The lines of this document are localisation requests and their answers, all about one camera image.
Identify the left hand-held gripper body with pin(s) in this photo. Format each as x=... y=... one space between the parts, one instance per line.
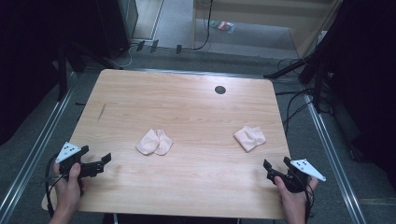
x=90 y=168

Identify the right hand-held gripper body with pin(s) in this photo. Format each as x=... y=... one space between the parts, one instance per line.
x=294 y=180

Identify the pink sock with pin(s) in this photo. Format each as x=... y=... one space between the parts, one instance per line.
x=249 y=138
x=154 y=142

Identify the person's right hand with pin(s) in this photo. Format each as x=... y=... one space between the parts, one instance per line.
x=295 y=202

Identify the person's left hand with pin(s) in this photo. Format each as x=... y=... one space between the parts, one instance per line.
x=68 y=193

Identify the black metal stand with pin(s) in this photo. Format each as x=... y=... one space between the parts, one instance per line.
x=62 y=74
x=317 y=81

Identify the black round table grommet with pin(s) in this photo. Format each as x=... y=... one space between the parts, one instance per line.
x=220 y=90

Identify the dark curtain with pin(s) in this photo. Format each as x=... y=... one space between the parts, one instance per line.
x=367 y=77
x=21 y=62

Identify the black cabinet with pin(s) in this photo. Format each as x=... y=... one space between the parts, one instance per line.
x=115 y=25

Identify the colourful packet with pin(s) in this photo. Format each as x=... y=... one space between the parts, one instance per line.
x=222 y=26

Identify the metal floor rail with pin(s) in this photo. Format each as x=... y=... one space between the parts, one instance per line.
x=34 y=149
x=333 y=161

